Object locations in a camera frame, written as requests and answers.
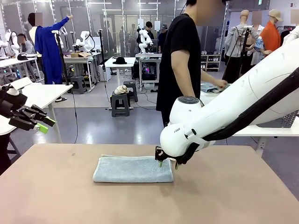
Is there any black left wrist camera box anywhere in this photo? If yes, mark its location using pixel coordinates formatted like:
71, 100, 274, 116
0, 92, 28, 110

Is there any black pole stand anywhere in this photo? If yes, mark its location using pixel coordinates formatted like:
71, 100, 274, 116
97, 28, 107, 82

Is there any white height-adjustable table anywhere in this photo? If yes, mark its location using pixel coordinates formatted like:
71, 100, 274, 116
199, 83, 299, 157
0, 83, 74, 143

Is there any blue robe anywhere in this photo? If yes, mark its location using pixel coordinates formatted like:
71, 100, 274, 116
34, 16, 71, 85

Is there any mannequin in orange jacket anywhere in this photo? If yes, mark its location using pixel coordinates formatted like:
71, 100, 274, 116
259, 9, 282, 58

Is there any grey plastic stool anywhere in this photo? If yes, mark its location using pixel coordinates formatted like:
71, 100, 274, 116
123, 80, 139, 103
111, 91, 131, 118
70, 75, 88, 95

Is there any background person in dark cap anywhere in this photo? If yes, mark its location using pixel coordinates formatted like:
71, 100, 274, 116
158, 23, 168, 54

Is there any grey-blue terry towel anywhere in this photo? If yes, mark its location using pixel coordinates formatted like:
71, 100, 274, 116
92, 154, 176, 184

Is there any cream cloth bundle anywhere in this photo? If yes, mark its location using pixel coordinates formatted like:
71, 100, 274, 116
114, 84, 129, 95

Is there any black floor cable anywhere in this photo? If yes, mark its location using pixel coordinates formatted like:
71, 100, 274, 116
71, 90, 78, 144

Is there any figure in blue floral shirt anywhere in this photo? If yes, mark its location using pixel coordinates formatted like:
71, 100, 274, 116
251, 11, 267, 66

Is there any white shoe shelf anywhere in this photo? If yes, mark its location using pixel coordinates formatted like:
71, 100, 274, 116
200, 54, 222, 72

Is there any mannequin in white shirt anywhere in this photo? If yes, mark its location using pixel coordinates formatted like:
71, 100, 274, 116
282, 23, 299, 46

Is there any black tripod stand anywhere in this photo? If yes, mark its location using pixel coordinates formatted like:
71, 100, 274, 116
53, 32, 70, 86
221, 24, 254, 81

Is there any person in black t-shirt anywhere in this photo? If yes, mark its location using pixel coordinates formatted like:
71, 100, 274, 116
156, 0, 222, 128

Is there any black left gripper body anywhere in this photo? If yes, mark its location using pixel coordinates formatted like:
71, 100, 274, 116
0, 102, 32, 126

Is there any black arm cable sleeve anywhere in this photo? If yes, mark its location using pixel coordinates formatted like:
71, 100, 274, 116
176, 69, 299, 165

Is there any black brimmed hat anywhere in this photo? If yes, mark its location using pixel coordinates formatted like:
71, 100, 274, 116
112, 56, 128, 65

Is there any person's right forearm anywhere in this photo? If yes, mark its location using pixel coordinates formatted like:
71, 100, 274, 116
179, 69, 217, 87

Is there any black-clad background person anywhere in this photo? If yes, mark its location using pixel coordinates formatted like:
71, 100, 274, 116
144, 21, 155, 46

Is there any white metal workbench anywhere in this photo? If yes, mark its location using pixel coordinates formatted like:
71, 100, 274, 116
62, 51, 101, 91
135, 53, 163, 92

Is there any white desk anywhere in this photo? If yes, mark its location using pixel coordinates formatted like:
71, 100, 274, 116
104, 57, 136, 110
0, 53, 43, 83

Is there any black equipment stand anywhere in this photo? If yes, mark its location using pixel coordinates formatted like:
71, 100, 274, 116
0, 133, 22, 176

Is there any mannequin in grey shirt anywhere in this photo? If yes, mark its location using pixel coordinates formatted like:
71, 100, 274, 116
224, 9, 260, 84

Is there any person's right hand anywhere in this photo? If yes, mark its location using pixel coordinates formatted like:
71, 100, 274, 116
214, 79, 228, 89

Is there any seated person in grey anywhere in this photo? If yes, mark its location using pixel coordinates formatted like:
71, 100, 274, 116
17, 33, 37, 56

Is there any grey perforated plastic basket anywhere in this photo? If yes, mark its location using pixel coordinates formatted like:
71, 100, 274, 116
256, 111, 299, 128

